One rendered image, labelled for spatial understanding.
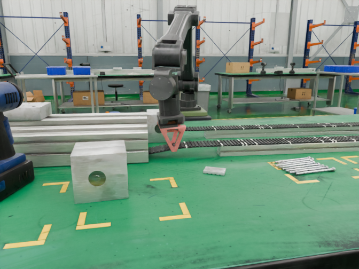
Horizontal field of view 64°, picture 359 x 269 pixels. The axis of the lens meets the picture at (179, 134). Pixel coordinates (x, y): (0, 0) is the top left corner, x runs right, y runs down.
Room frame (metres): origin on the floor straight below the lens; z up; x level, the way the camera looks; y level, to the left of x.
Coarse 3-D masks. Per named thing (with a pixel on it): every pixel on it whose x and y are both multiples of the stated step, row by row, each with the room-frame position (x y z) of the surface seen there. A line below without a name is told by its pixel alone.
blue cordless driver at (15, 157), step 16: (0, 96) 0.54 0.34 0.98; (16, 96) 0.58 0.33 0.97; (0, 112) 0.55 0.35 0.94; (0, 128) 0.55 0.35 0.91; (0, 144) 0.54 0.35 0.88; (0, 160) 0.54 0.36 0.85; (16, 160) 0.56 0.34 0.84; (0, 176) 0.51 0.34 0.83; (16, 176) 0.54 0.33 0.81; (32, 176) 0.59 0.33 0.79; (0, 192) 0.50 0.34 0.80
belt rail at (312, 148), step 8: (280, 144) 0.78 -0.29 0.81; (288, 144) 0.79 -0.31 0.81; (296, 144) 0.79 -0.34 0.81; (304, 144) 0.79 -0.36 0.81; (312, 144) 0.79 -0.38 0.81; (320, 144) 0.80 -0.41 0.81; (328, 144) 0.80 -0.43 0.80; (336, 144) 0.80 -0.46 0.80; (344, 144) 0.81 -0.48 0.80; (352, 144) 0.81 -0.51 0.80; (224, 152) 0.76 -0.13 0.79; (232, 152) 0.77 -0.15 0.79; (240, 152) 0.77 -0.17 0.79; (248, 152) 0.77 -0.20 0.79; (256, 152) 0.77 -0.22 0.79; (264, 152) 0.78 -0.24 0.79; (272, 152) 0.78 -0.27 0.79; (280, 152) 0.78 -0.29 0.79; (288, 152) 0.79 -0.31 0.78; (296, 152) 0.79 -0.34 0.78; (304, 152) 0.79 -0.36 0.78; (312, 152) 0.79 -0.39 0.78; (320, 152) 0.80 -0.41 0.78; (328, 152) 0.80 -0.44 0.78
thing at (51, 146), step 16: (16, 128) 0.75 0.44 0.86; (32, 128) 0.75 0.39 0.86; (48, 128) 0.75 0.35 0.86; (64, 128) 0.76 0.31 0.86; (80, 128) 0.76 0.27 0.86; (96, 128) 0.76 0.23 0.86; (112, 128) 0.77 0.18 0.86; (128, 128) 0.77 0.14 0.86; (144, 128) 0.78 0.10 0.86; (16, 144) 0.67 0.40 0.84; (32, 144) 0.68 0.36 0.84; (48, 144) 0.68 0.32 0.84; (64, 144) 0.68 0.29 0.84; (128, 144) 0.70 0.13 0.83; (144, 144) 0.71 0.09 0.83; (32, 160) 0.67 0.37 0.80; (48, 160) 0.68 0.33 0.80; (64, 160) 0.68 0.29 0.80; (128, 160) 0.70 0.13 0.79; (144, 160) 0.71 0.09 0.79
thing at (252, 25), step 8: (200, 24) 8.03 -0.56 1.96; (256, 24) 8.32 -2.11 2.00; (248, 56) 8.68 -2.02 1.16; (208, 72) 8.37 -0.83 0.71; (200, 80) 7.85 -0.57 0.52; (248, 80) 8.57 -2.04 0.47; (256, 80) 8.11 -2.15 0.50; (248, 88) 8.57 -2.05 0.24; (248, 96) 8.51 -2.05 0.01; (256, 96) 8.05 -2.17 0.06
